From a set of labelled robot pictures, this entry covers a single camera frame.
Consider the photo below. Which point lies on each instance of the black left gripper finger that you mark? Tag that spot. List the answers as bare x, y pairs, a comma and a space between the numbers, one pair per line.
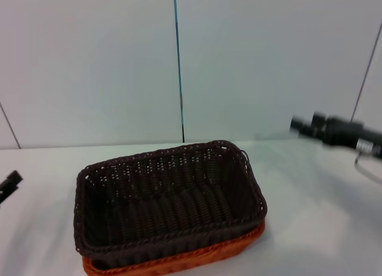
7, 192
15, 177

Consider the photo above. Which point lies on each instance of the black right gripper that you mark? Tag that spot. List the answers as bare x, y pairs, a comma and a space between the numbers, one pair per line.
349, 134

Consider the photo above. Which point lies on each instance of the dark brown woven plastic basket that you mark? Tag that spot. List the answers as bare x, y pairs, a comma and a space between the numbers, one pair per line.
167, 198

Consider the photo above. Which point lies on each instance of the orange woven plastic basket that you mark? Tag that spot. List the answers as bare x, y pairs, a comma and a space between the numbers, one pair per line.
209, 255

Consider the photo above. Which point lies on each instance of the blue wall seam strip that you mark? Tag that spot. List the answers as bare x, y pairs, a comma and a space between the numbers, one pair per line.
178, 49

